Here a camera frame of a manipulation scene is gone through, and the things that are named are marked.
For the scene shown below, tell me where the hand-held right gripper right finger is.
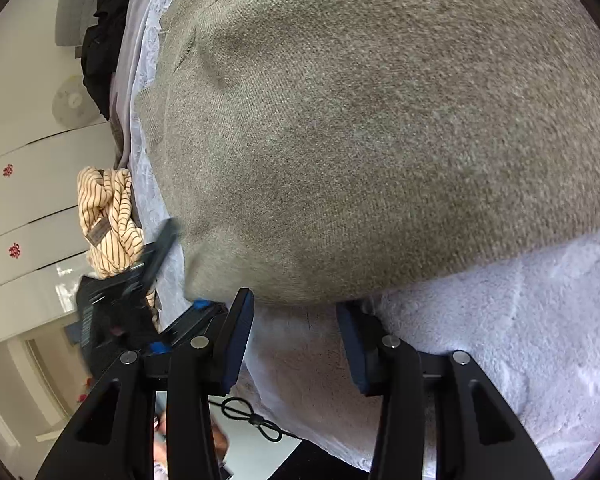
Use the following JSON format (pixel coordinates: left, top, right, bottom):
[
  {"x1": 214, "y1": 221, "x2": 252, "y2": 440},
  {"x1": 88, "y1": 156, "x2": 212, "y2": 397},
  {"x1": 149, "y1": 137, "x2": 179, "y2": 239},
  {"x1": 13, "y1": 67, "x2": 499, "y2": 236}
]
[{"x1": 336, "y1": 302, "x2": 556, "y2": 480}]

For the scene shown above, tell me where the black cable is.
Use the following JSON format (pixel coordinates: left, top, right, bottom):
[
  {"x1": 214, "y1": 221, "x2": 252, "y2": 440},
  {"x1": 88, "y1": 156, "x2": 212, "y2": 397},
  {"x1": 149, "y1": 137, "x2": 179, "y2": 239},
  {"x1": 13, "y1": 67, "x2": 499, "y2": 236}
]
[{"x1": 210, "y1": 397, "x2": 306, "y2": 442}]

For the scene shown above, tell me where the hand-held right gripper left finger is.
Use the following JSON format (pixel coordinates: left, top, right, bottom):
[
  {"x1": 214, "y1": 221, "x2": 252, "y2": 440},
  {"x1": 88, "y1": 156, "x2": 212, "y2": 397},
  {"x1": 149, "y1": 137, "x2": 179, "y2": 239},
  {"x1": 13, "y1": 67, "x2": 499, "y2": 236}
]
[{"x1": 35, "y1": 287, "x2": 255, "y2": 480}]

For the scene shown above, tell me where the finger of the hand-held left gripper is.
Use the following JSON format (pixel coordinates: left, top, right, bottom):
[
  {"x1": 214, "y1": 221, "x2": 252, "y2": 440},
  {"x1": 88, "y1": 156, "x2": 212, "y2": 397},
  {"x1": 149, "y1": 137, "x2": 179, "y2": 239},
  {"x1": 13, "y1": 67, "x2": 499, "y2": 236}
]
[
  {"x1": 150, "y1": 300, "x2": 227, "y2": 354},
  {"x1": 137, "y1": 218, "x2": 182, "y2": 292}
]

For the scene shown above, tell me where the white round fan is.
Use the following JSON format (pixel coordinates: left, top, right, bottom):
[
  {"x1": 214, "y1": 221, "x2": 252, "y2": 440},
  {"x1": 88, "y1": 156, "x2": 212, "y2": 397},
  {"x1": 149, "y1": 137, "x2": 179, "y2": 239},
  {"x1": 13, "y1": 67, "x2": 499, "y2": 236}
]
[{"x1": 52, "y1": 75, "x2": 101, "y2": 126}]

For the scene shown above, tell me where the grey knit sweater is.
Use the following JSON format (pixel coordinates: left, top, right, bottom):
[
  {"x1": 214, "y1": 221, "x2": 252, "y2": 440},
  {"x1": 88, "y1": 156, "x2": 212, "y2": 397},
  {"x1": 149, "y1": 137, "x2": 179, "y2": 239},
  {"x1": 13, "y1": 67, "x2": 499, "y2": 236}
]
[{"x1": 135, "y1": 0, "x2": 600, "y2": 306}]

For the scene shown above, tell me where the yellow striped cloth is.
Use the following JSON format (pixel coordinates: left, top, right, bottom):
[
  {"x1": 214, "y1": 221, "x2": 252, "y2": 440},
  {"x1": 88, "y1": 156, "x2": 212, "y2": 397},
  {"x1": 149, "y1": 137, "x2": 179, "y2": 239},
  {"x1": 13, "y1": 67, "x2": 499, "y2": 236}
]
[{"x1": 76, "y1": 166, "x2": 158, "y2": 311}]

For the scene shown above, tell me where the black clothing pile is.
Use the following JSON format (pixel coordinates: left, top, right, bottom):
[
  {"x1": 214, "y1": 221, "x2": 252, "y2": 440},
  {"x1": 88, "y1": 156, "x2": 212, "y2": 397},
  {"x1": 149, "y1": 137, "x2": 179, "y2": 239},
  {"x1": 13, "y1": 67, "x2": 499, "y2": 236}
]
[{"x1": 81, "y1": 0, "x2": 133, "y2": 121}]

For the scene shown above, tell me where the white wardrobe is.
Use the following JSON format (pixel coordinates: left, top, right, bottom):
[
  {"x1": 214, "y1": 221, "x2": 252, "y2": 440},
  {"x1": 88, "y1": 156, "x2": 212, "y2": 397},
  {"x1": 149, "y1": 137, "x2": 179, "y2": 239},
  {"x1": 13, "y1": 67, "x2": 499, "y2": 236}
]
[{"x1": 0, "y1": 120, "x2": 131, "y2": 348}]

